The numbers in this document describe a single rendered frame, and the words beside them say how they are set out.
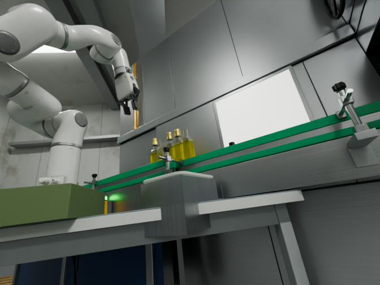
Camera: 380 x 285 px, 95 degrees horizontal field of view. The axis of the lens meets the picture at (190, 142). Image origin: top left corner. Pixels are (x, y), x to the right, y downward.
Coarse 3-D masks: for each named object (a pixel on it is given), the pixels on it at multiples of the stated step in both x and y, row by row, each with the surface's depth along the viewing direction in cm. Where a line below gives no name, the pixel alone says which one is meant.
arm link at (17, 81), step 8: (0, 64) 48; (8, 64) 50; (0, 72) 48; (8, 72) 49; (16, 72) 50; (0, 80) 47; (8, 80) 48; (16, 80) 49; (24, 80) 51; (0, 88) 48; (8, 88) 49; (16, 88) 50; (8, 96) 50
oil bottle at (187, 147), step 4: (184, 140) 91; (188, 140) 90; (192, 140) 94; (180, 144) 92; (184, 144) 90; (188, 144) 89; (192, 144) 92; (184, 148) 90; (188, 148) 88; (192, 148) 91; (184, 152) 89; (188, 152) 88; (192, 152) 90; (184, 156) 89; (188, 156) 87; (192, 156) 88
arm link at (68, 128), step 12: (48, 120) 65; (60, 120) 64; (72, 120) 64; (84, 120) 68; (48, 132) 66; (60, 132) 62; (72, 132) 63; (84, 132) 69; (60, 144) 60; (72, 144) 62
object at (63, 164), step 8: (56, 152) 59; (64, 152) 60; (72, 152) 62; (80, 152) 65; (48, 160) 60; (56, 160) 58; (64, 160) 59; (72, 160) 61; (48, 168) 58; (56, 168) 57; (64, 168) 58; (72, 168) 60; (48, 176) 57; (56, 176) 56; (64, 176) 57; (72, 176) 60; (48, 184) 54
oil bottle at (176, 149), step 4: (176, 140) 96; (180, 140) 96; (172, 144) 95; (176, 144) 94; (172, 148) 95; (176, 148) 93; (180, 148) 92; (172, 152) 94; (176, 152) 93; (180, 152) 91; (176, 156) 92; (180, 156) 91
